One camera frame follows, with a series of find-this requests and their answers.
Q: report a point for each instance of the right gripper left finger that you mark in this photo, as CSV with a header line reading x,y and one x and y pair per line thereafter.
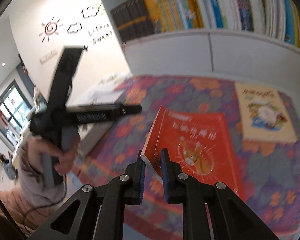
x,y
96,212

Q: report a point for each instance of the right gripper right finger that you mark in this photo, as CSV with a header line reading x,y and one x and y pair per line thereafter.
x,y
209,211

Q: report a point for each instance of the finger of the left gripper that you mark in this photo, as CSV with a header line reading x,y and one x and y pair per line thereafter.
x,y
107,113

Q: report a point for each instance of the white swordsman cover book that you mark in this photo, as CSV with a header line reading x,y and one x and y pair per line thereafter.
x,y
95,126

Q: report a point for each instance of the red Pinocchio book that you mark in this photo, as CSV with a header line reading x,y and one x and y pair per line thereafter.
x,y
199,143

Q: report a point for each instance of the beige world history book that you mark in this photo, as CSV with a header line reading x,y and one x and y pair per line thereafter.
x,y
263,114

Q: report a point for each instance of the left grey sleeve forearm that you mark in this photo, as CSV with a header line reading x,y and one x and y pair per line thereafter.
x,y
33,188

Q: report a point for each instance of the person left hand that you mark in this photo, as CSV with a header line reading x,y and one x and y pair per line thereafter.
x,y
33,149

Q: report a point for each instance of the floral quilted mat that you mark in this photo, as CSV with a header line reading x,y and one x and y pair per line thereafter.
x,y
270,171

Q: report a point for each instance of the black book set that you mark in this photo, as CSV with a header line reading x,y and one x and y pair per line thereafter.
x,y
132,20

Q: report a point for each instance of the yellow orange book row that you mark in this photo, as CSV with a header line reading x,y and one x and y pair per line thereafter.
x,y
174,15

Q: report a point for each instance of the mixed upright book row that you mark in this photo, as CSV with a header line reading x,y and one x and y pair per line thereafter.
x,y
279,19

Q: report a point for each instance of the white bookshelf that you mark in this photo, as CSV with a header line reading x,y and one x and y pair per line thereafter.
x,y
218,51

